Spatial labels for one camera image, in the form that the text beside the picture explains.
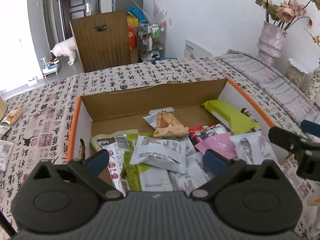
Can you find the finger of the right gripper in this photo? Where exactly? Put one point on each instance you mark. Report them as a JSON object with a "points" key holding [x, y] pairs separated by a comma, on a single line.
{"points": [[310, 128]]}

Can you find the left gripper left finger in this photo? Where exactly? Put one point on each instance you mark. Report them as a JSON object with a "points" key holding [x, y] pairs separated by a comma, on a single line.
{"points": [[58, 198]]}

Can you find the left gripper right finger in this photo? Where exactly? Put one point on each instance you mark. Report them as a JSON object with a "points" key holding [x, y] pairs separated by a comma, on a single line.
{"points": [[250, 198]]}

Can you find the pink snack pack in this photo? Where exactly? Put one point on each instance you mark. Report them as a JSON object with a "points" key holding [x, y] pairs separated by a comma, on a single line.
{"points": [[220, 143]]}

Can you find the long green snack bar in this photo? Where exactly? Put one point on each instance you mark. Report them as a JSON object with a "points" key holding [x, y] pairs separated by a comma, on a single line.
{"points": [[232, 118]]}

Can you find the long striped sesame snack pack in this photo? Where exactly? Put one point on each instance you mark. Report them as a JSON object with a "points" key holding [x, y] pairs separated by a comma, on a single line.
{"points": [[120, 145]]}

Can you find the red blue snack bag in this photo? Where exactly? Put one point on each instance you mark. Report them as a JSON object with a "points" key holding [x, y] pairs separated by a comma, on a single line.
{"points": [[200, 133]]}

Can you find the folded grey blanket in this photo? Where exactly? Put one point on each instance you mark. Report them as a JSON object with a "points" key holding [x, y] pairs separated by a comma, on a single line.
{"points": [[274, 84]]}

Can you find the floral white vase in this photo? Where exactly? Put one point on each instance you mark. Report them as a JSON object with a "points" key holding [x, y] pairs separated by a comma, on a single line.
{"points": [[313, 86]]}

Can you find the clear snack jar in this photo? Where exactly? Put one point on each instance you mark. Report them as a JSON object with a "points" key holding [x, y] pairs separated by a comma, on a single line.
{"points": [[298, 73]]}

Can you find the pink ribbed vase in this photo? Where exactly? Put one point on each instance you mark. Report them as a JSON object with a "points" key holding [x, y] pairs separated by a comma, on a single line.
{"points": [[270, 43]]}

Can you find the dried pink roses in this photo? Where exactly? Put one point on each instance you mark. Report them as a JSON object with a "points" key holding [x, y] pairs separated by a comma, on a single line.
{"points": [[287, 13]]}

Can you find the red cardboard box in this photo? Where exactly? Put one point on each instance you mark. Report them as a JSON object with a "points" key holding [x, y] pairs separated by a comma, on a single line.
{"points": [[162, 114]]}

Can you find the white cat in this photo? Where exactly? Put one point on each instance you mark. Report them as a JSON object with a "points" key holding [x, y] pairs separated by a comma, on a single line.
{"points": [[66, 48]]}

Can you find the dark brown door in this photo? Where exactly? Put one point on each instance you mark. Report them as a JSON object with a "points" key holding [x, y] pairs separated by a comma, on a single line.
{"points": [[73, 9]]}

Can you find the wire storage cart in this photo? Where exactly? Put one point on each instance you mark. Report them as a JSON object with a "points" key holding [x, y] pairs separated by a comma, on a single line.
{"points": [[151, 40]]}

